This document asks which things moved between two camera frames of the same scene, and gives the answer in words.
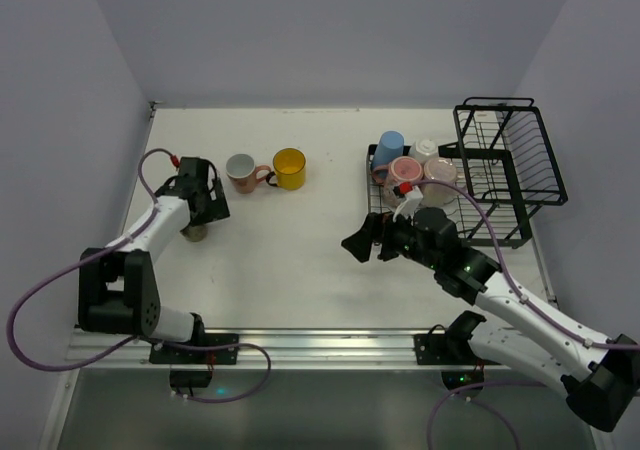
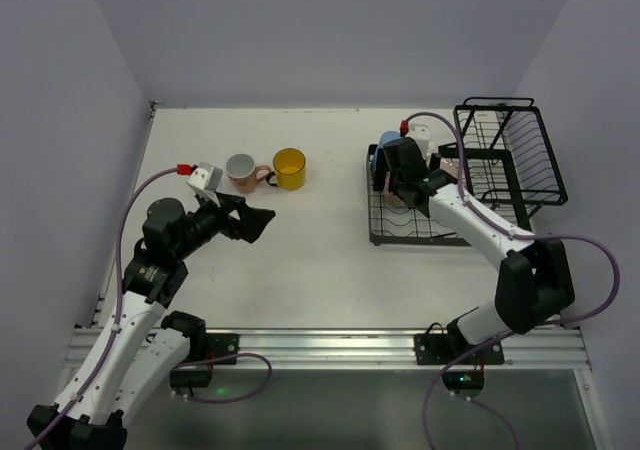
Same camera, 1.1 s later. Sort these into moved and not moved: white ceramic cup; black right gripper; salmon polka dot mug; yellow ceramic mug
Moved: black right gripper
Not moved: white ceramic cup; yellow ceramic mug; salmon polka dot mug
